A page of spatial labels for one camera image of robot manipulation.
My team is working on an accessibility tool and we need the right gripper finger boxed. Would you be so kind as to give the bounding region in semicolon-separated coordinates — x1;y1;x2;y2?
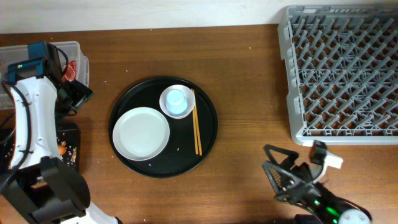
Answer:
262;144;299;195
309;141;327;165

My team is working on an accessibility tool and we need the red snack wrapper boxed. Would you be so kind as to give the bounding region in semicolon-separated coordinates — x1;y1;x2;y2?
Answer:
62;60;76;82

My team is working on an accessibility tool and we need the orange carrot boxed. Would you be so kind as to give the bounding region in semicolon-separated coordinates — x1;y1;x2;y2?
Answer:
58;145;67;156

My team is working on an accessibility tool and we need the rice pile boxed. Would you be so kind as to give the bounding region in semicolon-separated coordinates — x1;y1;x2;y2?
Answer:
57;131;78;167

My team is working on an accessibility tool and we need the white plate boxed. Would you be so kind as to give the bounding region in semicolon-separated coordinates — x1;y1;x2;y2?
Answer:
111;107;170;161

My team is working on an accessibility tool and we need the wooden chopstick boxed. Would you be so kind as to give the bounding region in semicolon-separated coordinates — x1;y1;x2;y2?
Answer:
191;89;199;155
195;103;203;156

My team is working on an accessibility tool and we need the light blue cup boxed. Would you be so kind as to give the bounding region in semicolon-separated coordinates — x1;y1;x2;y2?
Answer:
166;89;187;115

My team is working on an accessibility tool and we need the white bowl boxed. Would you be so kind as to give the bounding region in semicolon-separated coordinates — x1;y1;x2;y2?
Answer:
159;85;193;119

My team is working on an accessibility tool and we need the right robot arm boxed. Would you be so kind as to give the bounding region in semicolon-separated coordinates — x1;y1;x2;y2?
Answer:
262;141;373;224

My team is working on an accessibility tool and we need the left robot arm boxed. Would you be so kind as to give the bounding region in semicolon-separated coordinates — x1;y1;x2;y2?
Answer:
1;57;120;223

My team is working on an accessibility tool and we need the black waste bin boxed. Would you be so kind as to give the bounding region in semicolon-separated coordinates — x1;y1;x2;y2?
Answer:
0;123;81;187

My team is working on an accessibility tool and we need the grey dishwasher rack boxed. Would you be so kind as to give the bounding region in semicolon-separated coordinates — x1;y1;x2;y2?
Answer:
277;4;397;146

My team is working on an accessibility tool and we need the clear plastic bin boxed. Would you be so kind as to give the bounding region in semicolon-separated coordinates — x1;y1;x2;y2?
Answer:
1;41;89;111

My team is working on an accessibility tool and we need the round black tray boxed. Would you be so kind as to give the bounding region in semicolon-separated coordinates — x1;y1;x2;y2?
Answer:
108;77;218;178

